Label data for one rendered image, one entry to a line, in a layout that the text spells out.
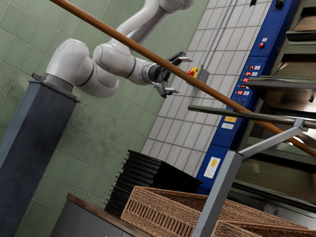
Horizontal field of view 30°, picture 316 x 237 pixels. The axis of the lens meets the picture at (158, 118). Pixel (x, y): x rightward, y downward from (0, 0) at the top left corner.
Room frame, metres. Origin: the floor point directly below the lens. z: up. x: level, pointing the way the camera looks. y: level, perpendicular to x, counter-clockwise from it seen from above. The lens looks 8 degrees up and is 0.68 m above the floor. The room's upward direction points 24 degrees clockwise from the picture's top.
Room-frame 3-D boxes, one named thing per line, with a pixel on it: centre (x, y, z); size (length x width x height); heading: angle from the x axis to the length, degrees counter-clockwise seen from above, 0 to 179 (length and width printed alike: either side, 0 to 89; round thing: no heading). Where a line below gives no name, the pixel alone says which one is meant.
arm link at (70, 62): (2.88, 0.51, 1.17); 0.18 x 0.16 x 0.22; 133
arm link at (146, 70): (2.44, 0.09, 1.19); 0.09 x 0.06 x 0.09; 119
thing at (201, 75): (3.31, -0.11, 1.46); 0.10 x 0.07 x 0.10; 30
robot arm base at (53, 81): (2.87, 0.54, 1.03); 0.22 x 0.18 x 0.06; 117
